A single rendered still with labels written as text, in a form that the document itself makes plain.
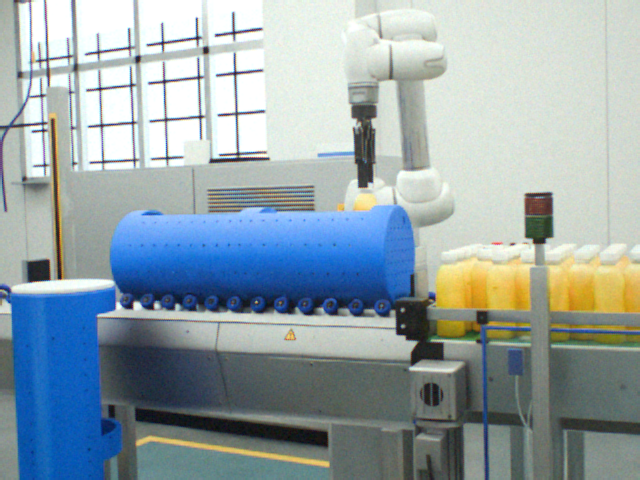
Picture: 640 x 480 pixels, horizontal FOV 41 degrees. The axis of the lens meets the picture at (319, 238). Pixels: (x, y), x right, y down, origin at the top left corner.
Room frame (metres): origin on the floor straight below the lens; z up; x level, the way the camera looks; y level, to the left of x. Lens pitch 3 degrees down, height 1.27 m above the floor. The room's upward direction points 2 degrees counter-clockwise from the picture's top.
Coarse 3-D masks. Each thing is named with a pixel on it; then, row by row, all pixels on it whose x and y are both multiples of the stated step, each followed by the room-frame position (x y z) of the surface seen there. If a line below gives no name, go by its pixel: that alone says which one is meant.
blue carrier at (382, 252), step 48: (144, 240) 2.55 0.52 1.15; (192, 240) 2.48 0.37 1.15; (240, 240) 2.42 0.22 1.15; (288, 240) 2.36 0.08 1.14; (336, 240) 2.30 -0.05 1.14; (384, 240) 2.25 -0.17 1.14; (144, 288) 2.57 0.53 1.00; (192, 288) 2.50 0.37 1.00; (240, 288) 2.44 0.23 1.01; (288, 288) 2.37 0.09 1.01; (336, 288) 2.31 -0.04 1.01; (384, 288) 2.26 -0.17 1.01
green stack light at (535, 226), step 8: (528, 216) 1.85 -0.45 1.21; (536, 216) 1.84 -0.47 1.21; (544, 216) 1.83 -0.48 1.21; (552, 216) 1.84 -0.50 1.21; (528, 224) 1.84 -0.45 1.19; (536, 224) 1.83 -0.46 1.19; (544, 224) 1.83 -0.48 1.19; (552, 224) 1.84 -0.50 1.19; (528, 232) 1.85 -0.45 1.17; (536, 232) 1.83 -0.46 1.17; (544, 232) 1.83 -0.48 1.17; (552, 232) 1.84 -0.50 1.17
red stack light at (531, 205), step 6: (528, 198) 1.84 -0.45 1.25; (534, 198) 1.83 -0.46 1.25; (540, 198) 1.83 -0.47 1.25; (546, 198) 1.83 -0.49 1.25; (552, 198) 1.84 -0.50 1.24; (528, 204) 1.84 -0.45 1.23; (534, 204) 1.83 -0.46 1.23; (540, 204) 1.83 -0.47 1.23; (546, 204) 1.83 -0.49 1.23; (552, 204) 1.84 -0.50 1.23; (528, 210) 1.85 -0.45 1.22; (534, 210) 1.83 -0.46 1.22; (540, 210) 1.83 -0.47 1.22; (546, 210) 1.83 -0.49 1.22; (552, 210) 1.84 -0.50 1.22
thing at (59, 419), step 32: (32, 320) 2.28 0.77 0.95; (64, 320) 2.28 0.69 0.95; (96, 320) 2.33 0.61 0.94; (32, 352) 2.28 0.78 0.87; (64, 352) 2.28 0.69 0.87; (96, 352) 2.32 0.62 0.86; (32, 384) 2.28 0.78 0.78; (64, 384) 2.28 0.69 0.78; (96, 384) 2.32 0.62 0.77; (32, 416) 2.29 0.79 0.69; (64, 416) 2.28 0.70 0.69; (96, 416) 2.32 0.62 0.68; (32, 448) 2.29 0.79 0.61; (64, 448) 2.27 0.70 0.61; (96, 448) 2.31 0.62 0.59
